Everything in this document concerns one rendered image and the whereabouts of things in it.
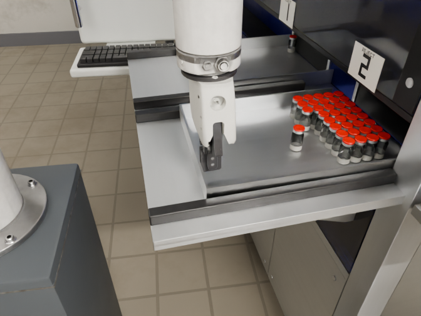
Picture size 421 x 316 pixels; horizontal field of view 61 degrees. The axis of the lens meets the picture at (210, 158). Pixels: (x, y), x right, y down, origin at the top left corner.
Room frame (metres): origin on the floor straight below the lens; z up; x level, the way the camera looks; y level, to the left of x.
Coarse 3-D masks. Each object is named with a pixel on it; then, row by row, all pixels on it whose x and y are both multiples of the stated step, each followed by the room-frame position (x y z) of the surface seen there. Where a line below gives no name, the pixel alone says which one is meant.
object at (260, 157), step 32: (256, 96) 0.68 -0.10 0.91; (288, 96) 0.69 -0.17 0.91; (192, 128) 0.60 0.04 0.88; (256, 128) 0.60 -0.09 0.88; (288, 128) 0.60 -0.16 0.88; (224, 160) 0.50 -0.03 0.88; (256, 160) 0.50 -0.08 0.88; (288, 160) 0.50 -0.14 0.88; (320, 160) 0.50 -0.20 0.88; (384, 160) 0.46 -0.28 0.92; (224, 192) 0.39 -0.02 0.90
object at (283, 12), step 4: (284, 0) 0.94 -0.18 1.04; (288, 0) 0.91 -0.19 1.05; (284, 4) 0.93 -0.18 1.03; (292, 4) 0.89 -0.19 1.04; (280, 8) 0.96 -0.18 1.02; (284, 8) 0.93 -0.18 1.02; (292, 8) 0.89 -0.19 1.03; (280, 12) 0.95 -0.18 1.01; (284, 12) 0.93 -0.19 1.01; (292, 12) 0.89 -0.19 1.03; (280, 16) 0.95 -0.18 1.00; (284, 16) 0.92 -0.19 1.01; (288, 16) 0.90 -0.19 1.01; (292, 16) 0.88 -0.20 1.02; (284, 20) 0.92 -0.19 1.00; (288, 20) 0.90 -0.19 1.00; (292, 20) 0.88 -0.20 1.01; (288, 24) 0.90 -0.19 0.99; (292, 24) 0.88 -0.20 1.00; (292, 28) 0.88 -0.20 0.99
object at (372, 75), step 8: (360, 48) 0.61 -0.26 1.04; (352, 56) 0.62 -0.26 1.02; (360, 56) 0.60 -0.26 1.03; (376, 56) 0.56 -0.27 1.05; (352, 64) 0.62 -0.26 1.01; (360, 64) 0.60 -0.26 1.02; (376, 64) 0.56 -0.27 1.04; (352, 72) 0.61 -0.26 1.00; (368, 72) 0.57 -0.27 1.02; (376, 72) 0.55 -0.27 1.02; (360, 80) 0.59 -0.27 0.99; (368, 80) 0.57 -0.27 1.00; (376, 80) 0.55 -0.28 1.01; (368, 88) 0.56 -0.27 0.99
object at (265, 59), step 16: (256, 48) 1.03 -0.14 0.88; (272, 48) 1.03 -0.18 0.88; (240, 64) 0.92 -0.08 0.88; (256, 64) 0.92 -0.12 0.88; (272, 64) 0.92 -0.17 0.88; (288, 64) 0.92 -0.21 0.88; (304, 64) 0.92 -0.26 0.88; (240, 80) 0.75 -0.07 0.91; (256, 80) 0.76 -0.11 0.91; (272, 80) 0.77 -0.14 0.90; (288, 80) 0.78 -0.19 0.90; (304, 80) 0.79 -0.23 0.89; (320, 80) 0.80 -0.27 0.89
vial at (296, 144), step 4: (292, 132) 0.54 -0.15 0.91; (296, 132) 0.53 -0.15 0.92; (300, 132) 0.52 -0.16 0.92; (292, 136) 0.53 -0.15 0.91; (296, 136) 0.53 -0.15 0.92; (300, 136) 0.52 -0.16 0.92; (292, 140) 0.53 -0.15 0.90; (296, 140) 0.52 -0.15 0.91; (300, 140) 0.52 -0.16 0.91; (292, 144) 0.53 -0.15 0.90; (296, 144) 0.52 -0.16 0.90; (300, 144) 0.52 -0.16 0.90; (292, 148) 0.53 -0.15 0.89; (296, 148) 0.52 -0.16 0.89; (300, 148) 0.53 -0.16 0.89
